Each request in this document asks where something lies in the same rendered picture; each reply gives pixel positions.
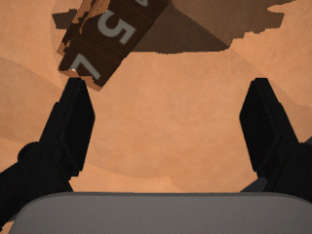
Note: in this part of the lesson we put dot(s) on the brown wooden tray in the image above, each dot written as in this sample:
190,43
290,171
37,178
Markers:
160,6

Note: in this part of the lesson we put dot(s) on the brown number cube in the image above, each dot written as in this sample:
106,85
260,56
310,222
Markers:
87,59
118,25

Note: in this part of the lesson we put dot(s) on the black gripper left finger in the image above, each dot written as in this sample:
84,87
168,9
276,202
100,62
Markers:
46,166

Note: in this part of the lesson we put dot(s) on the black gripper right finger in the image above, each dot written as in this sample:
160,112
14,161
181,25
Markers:
273,147

